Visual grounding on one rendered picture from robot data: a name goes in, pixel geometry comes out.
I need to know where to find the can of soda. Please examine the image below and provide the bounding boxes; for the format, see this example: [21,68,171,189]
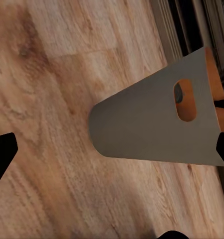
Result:
[174,84,183,107]

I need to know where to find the trash can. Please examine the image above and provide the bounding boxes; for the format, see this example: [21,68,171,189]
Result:
[88,45,224,166]

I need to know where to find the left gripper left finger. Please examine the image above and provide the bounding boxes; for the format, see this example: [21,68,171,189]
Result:
[0,132,18,179]

